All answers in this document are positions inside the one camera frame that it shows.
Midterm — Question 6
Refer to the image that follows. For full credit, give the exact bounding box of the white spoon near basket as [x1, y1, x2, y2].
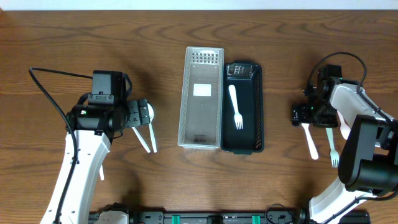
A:
[147, 103, 157, 153]

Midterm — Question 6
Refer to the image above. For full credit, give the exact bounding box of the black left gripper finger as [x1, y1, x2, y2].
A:
[126, 100, 141, 127]
[138, 99, 150, 125]

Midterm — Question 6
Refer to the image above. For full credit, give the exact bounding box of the pale green plastic fork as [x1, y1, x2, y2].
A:
[326, 128, 340, 168]

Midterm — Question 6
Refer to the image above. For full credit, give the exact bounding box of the white plastic fork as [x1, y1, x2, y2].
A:
[228, 85, 243, 130]
[301, 123, 319, 160]

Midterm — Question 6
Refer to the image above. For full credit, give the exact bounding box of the dark green plastic basket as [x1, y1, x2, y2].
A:
[220, 60, 264, 155]

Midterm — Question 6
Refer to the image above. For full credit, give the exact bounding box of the clear perforated plastic basket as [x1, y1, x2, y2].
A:
[177, 47, 224, 150]

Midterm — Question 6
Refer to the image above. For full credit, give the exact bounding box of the white spoon under left arm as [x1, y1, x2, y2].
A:
[99, 165, 104, 181]

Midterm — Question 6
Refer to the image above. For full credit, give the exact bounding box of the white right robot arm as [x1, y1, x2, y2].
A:
[292, 78, 397, 223]

